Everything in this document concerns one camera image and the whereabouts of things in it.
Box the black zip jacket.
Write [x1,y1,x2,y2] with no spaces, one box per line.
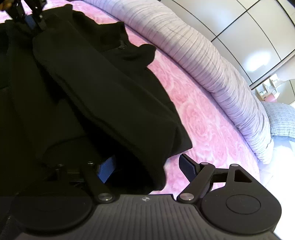
[1,4,192,194]

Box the pink rose bedsheet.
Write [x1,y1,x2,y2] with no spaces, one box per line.
[0,0,265,199]

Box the grey checked pillow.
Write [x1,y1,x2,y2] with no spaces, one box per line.
[262,102,294,141]

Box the white sliding wardrobe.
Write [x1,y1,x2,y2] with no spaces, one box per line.
[162,0,294,87]

